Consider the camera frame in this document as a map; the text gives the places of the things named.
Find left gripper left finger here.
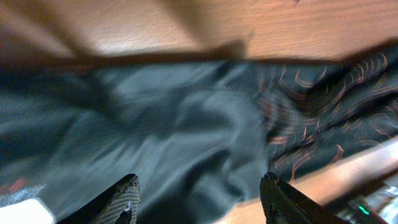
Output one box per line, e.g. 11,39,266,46
58,174,141,224

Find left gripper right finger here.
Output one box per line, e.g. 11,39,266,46
259,172,347,224

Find black cycling jersey orange lines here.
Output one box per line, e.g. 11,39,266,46
1,47,397,223

